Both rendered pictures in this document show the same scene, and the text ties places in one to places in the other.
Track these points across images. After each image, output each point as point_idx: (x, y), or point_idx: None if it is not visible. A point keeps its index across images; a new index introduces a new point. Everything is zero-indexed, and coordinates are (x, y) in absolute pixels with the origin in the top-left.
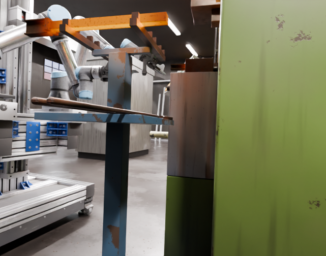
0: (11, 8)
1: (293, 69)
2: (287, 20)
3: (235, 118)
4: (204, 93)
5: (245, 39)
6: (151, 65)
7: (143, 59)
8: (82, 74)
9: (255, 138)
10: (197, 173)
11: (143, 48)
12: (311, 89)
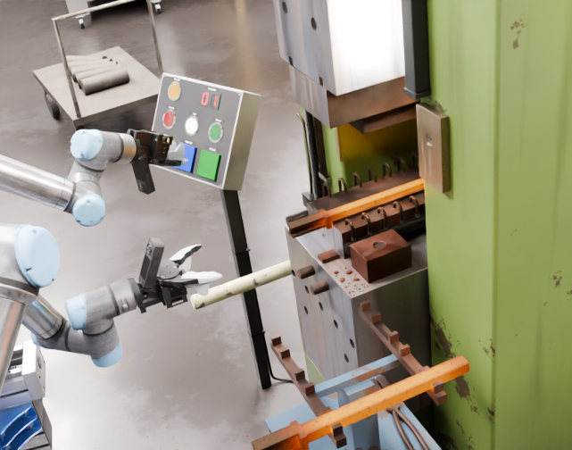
0: None
1: (567, 321)
2: (564, 275)
3: (512, 391)
4: (409, 306)
5: (522, 309)
6: (161, 165)
7: (138, 160)
8: (95, 323)
9: (531, 401)
10: (409, 409)
11: (392, 363)
12: None
